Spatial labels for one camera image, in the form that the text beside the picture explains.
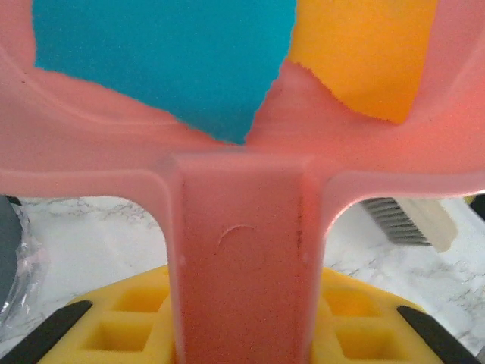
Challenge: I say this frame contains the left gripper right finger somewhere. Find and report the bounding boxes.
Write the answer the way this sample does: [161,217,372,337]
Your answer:
[310,266,478,364]

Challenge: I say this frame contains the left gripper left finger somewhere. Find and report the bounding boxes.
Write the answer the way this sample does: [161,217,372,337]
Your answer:
[0,264,177,364]

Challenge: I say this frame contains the cream brush grey bristles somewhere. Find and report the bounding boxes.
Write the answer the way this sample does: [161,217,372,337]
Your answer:
[359,196,459,254]

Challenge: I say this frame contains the pink plastic dustpan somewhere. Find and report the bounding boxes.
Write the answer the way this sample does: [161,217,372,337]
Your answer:
[0,0,485,364]

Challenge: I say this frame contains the blue paper scrap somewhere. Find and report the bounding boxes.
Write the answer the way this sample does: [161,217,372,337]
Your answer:
[31,0,299,145]

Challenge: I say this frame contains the orange paper scrap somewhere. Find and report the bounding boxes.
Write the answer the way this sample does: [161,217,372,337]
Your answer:
[287,0,437,125]

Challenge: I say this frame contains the plastic bin liner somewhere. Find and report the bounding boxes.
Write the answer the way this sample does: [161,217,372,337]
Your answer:
[0,204,51,323]

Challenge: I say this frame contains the dark blue trash bin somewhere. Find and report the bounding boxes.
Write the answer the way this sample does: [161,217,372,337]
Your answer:
[0,195,20,315]

